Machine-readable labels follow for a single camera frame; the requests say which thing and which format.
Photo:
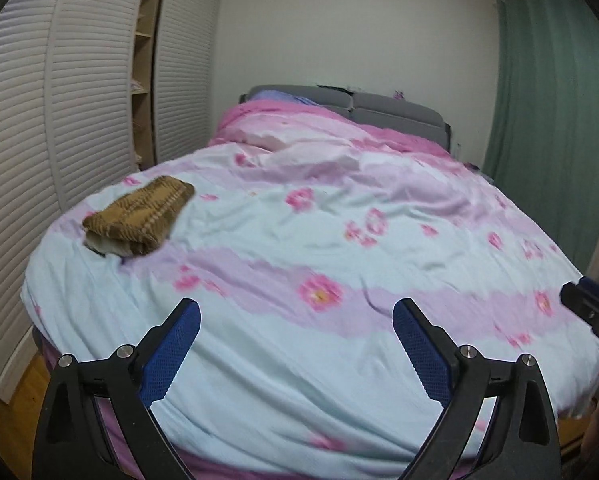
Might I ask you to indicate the pink floral duvet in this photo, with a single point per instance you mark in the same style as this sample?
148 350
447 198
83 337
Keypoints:
289 240

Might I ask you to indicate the white louvered wardrobe door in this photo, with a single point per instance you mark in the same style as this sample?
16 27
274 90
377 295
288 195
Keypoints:
184 60
9 185
94 90

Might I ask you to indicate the brown towel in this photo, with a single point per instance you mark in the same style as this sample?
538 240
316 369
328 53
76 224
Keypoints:
139 210

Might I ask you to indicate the grey padded headboard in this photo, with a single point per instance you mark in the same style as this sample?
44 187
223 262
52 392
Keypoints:
389 110

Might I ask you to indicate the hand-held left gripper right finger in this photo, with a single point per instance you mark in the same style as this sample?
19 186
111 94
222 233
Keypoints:
422 350

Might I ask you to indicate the lilac pillow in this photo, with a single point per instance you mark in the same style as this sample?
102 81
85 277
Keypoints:
284 97

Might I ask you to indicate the wooden wardrobe shelf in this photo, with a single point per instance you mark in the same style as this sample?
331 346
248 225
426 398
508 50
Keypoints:
142 70

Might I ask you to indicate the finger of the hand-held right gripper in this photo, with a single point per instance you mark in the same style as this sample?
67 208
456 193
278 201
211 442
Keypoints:
584 302

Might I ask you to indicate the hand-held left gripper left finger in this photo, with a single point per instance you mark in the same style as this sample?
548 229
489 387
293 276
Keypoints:
174 345

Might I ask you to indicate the green curtain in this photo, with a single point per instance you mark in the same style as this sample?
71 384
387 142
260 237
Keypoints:
549 110

